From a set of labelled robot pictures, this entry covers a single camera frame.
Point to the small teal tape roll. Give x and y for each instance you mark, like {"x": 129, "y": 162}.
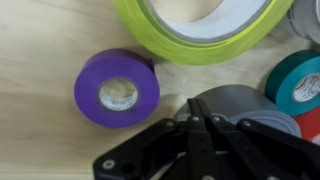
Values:
{"x": 283, "y": 86}

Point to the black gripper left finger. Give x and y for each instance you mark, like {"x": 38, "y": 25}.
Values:
{"x": 160, "y": 150}

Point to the orange tape dispenser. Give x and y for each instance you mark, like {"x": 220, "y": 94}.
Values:
{"x": 310, "y": 123}

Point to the yellow-green tape roll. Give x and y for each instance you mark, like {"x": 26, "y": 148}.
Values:
{"x": 200, "y": 50}

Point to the wooden drawer white front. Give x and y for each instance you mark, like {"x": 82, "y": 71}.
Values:
{"x": 40, "y": 100}

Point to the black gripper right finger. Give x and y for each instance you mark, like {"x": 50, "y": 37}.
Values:
{"x": 260, "y": 150}

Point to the grey duct tape roll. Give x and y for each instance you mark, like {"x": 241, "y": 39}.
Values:
{"x": 240, "y": 100}

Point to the small purple tape roll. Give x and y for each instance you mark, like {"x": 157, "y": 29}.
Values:
{"x": 90, "y": 96}

